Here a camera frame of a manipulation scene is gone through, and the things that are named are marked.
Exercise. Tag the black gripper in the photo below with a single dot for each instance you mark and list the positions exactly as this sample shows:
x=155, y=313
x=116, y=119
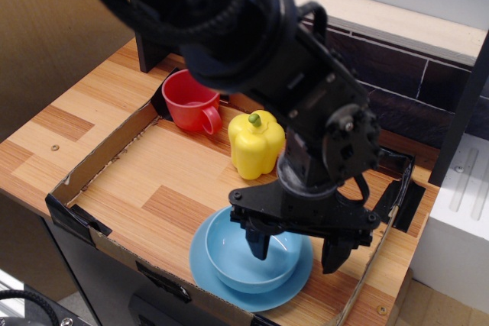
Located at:
x=271, y=209

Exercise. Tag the light blue bowl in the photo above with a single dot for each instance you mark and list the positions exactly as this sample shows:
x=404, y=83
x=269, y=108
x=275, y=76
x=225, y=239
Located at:
x=237, y=267

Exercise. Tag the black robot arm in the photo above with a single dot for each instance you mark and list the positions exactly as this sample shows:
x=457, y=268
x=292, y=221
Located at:
x=335, y=137

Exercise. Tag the light blue plate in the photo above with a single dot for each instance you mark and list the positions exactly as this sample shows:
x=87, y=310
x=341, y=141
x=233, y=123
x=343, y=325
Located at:
x=205, y=277

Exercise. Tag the yellow toy bell pepper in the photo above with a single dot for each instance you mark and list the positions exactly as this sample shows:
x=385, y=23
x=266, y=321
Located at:
x=256, y=141

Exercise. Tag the white appliance top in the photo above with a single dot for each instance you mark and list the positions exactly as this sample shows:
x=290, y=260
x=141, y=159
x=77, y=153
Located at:
x=452, y=254

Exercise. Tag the red plastic cup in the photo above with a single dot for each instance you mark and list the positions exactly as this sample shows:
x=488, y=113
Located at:
x=192, y=106

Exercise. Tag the dark brick backsplash panel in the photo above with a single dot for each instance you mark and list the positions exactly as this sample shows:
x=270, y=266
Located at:
x=411, y=95

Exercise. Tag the black side post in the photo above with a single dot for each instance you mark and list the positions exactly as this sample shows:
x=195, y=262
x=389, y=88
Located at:
x=465, y=109

